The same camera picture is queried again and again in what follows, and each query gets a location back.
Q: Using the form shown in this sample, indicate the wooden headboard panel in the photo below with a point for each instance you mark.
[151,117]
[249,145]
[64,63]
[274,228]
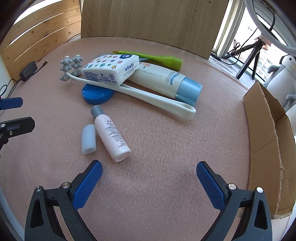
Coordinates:
[189,25]

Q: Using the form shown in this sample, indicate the white ring light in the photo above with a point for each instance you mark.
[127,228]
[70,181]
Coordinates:
[276,21]

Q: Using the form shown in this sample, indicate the translucent white cap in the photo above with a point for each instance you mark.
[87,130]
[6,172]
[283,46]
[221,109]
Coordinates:
[88,139]

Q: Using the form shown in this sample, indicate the black tripod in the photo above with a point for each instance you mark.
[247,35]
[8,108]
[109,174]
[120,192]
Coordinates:
[253,56]

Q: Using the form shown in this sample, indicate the black power adapter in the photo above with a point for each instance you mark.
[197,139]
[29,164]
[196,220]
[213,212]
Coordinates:
[28,71]

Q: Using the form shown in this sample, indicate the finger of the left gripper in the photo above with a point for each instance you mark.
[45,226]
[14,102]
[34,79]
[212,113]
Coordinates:
[16,127]
[9,103]

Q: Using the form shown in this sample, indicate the blue round tape measure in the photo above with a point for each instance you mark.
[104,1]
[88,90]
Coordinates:
[96,95]

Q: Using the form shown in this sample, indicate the white tube blue cap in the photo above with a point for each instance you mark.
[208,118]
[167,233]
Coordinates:
[167,82]

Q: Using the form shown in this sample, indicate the green tube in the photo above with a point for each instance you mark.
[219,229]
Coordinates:
[167,61]

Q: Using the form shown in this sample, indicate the Vinda tissue pack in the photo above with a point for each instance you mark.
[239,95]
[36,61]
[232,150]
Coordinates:
[111,69]

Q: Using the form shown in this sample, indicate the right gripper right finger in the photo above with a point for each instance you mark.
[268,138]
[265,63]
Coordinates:
[255,222]

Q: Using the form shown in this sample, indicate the cardboard box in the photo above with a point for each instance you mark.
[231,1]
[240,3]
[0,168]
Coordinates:
[272,150]

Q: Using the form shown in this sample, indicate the small pink bottle grey cap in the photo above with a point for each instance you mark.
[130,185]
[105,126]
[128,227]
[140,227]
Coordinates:
[110,135]

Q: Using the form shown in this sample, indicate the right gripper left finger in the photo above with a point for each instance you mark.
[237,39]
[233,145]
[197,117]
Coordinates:
[42,222]

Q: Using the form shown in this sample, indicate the wooden slat panel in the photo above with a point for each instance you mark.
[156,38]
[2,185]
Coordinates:
[39,33]

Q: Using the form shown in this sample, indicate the grey white penguin plush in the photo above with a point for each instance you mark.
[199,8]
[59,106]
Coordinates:
[282,85]

